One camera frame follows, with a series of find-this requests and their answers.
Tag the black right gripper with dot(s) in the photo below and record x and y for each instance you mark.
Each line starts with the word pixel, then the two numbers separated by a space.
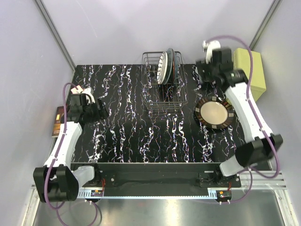
pixel 201 66

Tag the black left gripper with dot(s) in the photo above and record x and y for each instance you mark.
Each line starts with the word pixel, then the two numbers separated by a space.
pixel 99 109

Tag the light teal plate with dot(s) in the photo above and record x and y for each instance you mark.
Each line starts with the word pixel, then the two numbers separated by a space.
pixel 170 66

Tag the white blue striped plate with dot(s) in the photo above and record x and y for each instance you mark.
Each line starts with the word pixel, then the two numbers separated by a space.
pixel 162 67

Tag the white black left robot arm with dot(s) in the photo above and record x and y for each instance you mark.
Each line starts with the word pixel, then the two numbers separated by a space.
pixel 55 181

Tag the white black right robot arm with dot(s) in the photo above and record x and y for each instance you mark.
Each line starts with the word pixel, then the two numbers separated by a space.
pixel 261 144

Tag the pink cube socket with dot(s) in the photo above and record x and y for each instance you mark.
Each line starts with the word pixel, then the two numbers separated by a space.
pixel 77 90

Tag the yellow green box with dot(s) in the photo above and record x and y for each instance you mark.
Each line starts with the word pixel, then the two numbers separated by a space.
pixel 241 60

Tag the brown cream checkered plate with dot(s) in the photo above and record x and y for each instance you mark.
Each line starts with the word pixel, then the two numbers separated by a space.
pixel 214 112

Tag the dark cover book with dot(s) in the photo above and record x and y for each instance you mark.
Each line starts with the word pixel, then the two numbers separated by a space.
pixel 57 122

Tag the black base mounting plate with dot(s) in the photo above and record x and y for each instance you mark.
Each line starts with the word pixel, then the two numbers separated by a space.
pixel 158 181

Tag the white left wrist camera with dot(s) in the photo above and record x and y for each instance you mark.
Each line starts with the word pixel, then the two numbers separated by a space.
pixel 88 92

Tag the dark wire dish rack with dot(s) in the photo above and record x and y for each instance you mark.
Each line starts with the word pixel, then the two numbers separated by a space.
pixel 170 97

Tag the aluminium rail frame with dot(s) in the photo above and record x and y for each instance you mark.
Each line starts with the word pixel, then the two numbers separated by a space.
pixel 260 202

